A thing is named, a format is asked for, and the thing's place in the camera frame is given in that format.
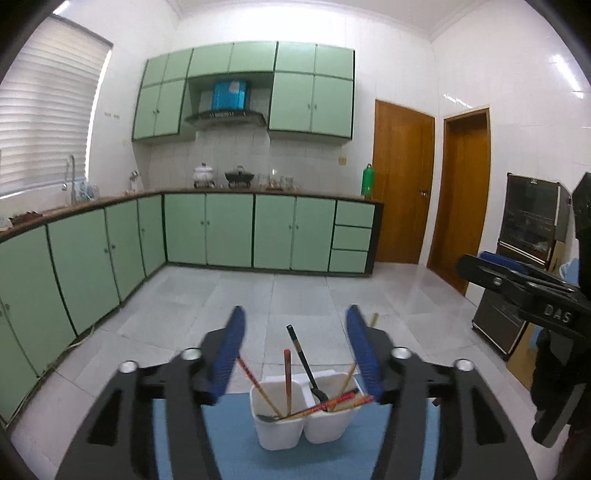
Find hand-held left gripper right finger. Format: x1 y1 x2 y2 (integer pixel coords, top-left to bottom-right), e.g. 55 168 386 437
346 304 539 480

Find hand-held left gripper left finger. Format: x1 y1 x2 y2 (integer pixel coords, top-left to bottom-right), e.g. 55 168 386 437
55 305 247 480

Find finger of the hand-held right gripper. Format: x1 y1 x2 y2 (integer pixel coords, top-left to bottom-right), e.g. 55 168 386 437
479 251 581 294
456 254 546 315

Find plain wooden chopstick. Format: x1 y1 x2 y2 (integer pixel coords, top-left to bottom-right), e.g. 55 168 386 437
341 313 380 394

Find red patterned chopstick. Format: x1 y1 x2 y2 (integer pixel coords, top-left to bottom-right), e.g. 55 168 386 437
318 394 376 412
283 390 360 421
283 349 293 415
236 356 283 417

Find black handled spoon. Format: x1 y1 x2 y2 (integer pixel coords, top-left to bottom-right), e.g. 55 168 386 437
286 324 329 403

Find white plastic utensil holder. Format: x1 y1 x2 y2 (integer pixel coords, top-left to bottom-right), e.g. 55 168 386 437
249 368 362 450

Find light blue bag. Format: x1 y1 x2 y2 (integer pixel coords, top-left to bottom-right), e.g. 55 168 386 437
556 258 581 288

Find black dish cabinet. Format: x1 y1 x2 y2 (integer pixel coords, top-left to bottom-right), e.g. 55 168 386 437
472 173 573 361

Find brown wooden door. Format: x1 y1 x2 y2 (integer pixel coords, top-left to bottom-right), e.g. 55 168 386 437
373 99 435 265
427 106 491 296

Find blue tablecloth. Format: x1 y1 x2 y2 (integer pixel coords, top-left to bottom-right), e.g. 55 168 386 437
152 392 439 480

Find green base cabinet with drawers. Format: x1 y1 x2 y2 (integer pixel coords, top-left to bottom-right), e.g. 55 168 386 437
164 190 385 278

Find green base cabinet with sink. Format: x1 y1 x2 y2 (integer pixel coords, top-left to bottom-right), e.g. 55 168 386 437
0 194 166 425

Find black wok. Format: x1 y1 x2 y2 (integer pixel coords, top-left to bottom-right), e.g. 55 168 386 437
225 165 256 189

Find white cooking pot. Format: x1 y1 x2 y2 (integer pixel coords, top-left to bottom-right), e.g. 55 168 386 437
193 162 215 190

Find grey range hood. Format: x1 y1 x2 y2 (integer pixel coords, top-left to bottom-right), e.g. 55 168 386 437
185 110 269 131

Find chrome sink faucet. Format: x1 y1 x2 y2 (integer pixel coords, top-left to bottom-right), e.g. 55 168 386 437
62 154 78 204

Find blue shiny box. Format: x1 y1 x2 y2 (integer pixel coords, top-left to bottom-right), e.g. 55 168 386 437
211 79 252 112

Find white window blind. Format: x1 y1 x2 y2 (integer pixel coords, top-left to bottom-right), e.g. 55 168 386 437
0 14 114 197

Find green wall cabinets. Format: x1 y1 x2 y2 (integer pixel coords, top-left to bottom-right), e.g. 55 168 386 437
131 41 356 141

